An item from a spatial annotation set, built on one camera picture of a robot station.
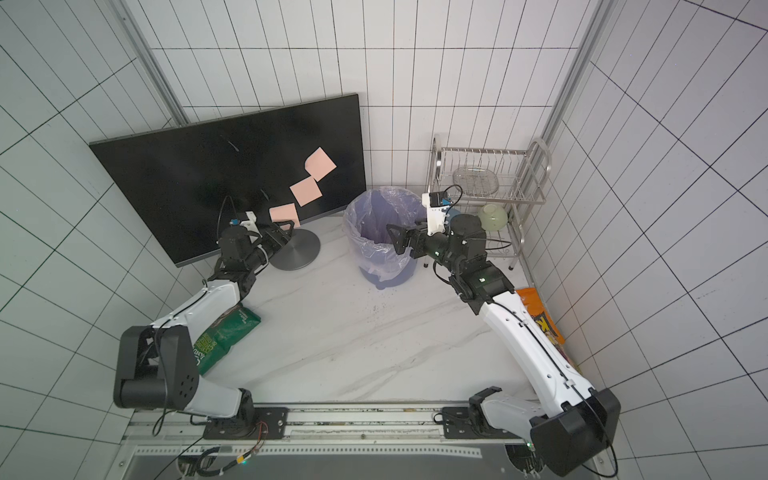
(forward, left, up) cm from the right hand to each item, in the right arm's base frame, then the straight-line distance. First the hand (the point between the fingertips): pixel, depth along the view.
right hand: (389, 225), depth 68 cm
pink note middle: (+18, +26, -5) cm, 32 cm away
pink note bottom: (+14, +33, -11) cm, 38 cm away
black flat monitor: (+21, +65, -6) cm, 68 cm away
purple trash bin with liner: (+18, +8, -15) cm, 25 cm away
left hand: (+10, +31, -15) cm, 36 cm away
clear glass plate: (+29, -26, -9) cm, 40 cm away
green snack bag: (-19, +46, -27) cm, 56 cm away
